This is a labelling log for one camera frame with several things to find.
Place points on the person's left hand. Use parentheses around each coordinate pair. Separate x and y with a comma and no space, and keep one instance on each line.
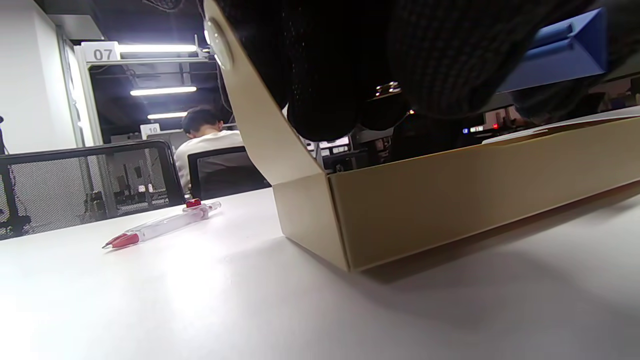
(350,60)

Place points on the kraft and frosted pencil case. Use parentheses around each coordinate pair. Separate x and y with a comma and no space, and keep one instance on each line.
(450,200)

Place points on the teal binder clip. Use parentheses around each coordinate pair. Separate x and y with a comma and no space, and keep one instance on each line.
(560,55)

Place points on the clear pen with red tip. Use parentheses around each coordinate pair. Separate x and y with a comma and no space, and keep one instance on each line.
(160,227)

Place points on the black swivel office chair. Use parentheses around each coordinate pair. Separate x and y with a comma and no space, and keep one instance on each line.
(225,175)

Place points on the ceiling light strip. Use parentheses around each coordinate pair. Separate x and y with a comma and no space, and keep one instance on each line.
(162,91)
(157,48)
(167,115)

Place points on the small white number sign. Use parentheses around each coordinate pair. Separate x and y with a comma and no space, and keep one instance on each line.
(151,131)

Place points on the black mesh chair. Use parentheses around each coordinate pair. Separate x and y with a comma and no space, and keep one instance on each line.
(165,170)

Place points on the large white number sign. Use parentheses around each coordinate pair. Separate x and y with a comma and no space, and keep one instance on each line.
(102,52)

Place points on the aluminium frame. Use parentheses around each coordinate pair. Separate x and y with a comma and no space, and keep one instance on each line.
(90,100)

